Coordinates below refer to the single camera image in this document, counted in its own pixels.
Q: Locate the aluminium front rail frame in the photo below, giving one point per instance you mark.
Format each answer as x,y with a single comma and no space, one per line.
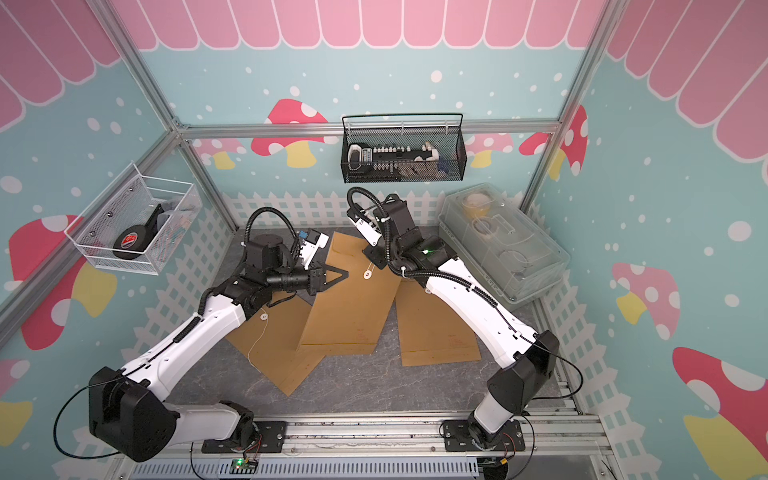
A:
560,444

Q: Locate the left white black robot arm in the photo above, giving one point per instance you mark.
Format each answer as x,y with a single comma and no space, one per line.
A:
127,407

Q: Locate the clear plastic storage box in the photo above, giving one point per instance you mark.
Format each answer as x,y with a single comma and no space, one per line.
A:
512,257

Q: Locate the green lit circuit board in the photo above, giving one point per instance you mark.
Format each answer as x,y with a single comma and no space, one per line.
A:
243,466

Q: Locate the black tape roll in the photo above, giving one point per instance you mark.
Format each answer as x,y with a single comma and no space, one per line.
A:
131,243

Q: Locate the black wire mesh basket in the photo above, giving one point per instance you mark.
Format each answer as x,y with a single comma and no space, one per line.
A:
406,147

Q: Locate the brown kraft file bag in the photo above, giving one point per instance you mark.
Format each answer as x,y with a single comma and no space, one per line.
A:
348,318
269,341
430,332

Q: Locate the wrist white camera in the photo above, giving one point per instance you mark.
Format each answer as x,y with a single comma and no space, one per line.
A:
367,227
311,241

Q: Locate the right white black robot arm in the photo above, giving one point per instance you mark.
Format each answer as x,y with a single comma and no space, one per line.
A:
526,358

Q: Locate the clear acrylic wall bin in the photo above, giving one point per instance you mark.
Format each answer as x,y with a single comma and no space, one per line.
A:
166,207

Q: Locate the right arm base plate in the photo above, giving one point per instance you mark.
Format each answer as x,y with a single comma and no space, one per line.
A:
469,436

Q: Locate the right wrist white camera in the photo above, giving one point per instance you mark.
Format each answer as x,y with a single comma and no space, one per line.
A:
367,227

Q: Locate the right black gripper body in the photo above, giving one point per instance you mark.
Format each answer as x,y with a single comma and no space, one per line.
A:
377,254

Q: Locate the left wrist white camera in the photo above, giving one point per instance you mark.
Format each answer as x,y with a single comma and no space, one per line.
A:
311,241

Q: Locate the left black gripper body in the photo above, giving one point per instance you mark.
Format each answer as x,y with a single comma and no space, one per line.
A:
308,280

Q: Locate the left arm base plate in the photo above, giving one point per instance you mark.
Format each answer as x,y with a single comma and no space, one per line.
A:
257,437

